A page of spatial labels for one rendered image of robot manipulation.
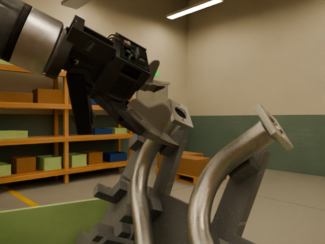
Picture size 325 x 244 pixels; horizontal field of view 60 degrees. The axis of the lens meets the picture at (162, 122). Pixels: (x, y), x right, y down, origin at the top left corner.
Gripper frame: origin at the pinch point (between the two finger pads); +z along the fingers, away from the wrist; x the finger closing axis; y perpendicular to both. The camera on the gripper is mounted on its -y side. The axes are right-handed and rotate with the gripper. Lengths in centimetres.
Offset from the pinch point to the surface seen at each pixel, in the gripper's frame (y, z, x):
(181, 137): -2.8, 4.8, -0.2
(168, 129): -1.5, 0.8, -1.5
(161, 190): -10.5, 4.9, -6.6
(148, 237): -10.5, 1.0, -16.0
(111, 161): -380, 194, 350
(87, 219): -40.7, 4.3, 3.4
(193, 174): -256, 288, 260
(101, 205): -37.7, 6.5, 6.3
